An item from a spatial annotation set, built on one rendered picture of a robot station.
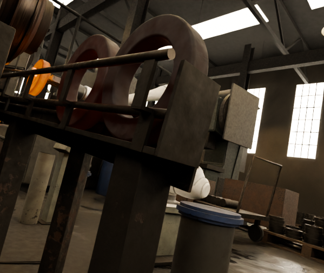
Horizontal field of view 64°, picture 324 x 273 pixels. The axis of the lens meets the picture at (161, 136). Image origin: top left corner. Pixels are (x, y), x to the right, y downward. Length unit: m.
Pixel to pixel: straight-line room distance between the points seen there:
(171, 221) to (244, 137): 4.74
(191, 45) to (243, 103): 6.12
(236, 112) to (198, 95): 5.91
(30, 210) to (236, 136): 4.88
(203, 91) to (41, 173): 1.87
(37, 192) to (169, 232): 0.99
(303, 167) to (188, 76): 12.53
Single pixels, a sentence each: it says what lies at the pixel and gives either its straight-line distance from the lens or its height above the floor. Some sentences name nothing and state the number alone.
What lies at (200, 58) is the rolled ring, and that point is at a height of 0.67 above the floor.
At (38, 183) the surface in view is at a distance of 2.12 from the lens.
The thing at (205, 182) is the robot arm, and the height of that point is 0.55.
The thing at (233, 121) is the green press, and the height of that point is 2.08.
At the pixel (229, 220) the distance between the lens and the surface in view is 1.19.
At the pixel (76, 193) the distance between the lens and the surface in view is 0.97.
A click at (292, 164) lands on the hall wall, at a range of 12.92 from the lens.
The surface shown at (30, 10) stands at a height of 1.07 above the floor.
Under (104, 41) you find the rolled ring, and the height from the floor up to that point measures 0.74.
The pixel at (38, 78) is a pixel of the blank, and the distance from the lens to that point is 1.18.
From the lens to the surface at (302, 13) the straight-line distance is 12.14.
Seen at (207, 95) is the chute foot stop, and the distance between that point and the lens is 0.32.
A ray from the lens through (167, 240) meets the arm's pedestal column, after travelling 1.89.
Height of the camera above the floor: 0.53
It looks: 9 degrees up
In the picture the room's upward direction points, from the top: 12 degrees clockwise
